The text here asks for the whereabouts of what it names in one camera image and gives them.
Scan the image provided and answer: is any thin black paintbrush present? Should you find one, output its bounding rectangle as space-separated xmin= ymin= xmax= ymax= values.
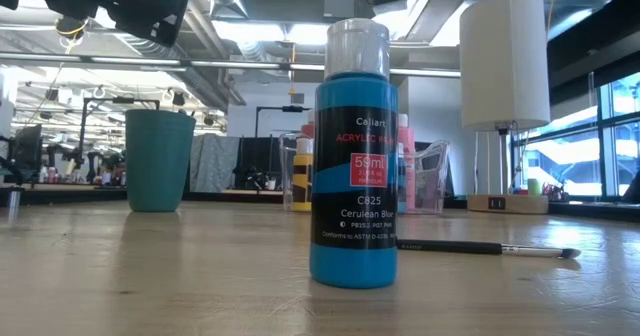
xmin=397 ymin=238 xmax=584 ymax=261

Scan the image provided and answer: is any black background monitor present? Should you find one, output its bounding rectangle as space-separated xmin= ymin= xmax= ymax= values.
xmin=12 ymin=123 xmax=44 ymax=187

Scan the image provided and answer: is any clear plastic tray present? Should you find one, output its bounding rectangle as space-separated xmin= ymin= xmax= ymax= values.
xmin=278 ymin=131 xmax=451 ymax=216

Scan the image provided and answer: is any tall light pink paint bottle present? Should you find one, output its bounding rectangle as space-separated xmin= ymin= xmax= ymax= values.
xmin=398 ymin=113 xmax=417 ymax=212

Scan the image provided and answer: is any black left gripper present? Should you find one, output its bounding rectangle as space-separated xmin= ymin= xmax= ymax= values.
xmin=0 ymin=0 xmax=189 ymax=48

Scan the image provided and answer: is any black aluminium table frame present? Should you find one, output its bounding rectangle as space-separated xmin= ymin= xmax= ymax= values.
xmin=548 ymin=200 xmax=640 ymax=223

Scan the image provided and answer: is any black ceiling device yellow cable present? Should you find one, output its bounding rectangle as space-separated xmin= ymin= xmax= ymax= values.
xmin=54 ymin=15 xmax=91 ymax=41

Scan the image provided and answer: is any grey ceiling unit box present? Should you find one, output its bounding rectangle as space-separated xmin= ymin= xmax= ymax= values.
xmin=322 ymin=0 xmax=376 ymax=20

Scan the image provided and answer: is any tall rose pink paint bottle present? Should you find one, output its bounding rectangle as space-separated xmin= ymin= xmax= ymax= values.
xmin=301 ymin=109 xmax=316 ymax=140

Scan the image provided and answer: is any black background partition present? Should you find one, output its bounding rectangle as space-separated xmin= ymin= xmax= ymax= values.
xmin=234 ymin=135 xmax=282 ymax=191

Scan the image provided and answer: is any black background gantry frame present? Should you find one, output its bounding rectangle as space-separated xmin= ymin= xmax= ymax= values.
xmin=254 ymin=104 xmax=317 ymax=140

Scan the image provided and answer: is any small lemon yellow paint bottle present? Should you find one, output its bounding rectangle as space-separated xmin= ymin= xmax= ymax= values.
xmin=292 ymin=136 xmax=315 ymax=213

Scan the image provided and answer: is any cerulean blue paint bottle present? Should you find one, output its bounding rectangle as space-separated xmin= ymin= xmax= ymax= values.
xmin=308 ymin=18 xmax=400 ymax=290

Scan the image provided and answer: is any teal plastic cup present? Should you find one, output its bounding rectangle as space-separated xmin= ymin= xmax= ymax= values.
xmin=124 ymin=108 xmax=197 ymax=213

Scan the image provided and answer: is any table lamp white shade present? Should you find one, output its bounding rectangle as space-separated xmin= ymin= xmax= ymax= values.
xmin=458 ymin=0 xmax=552 ymax=216

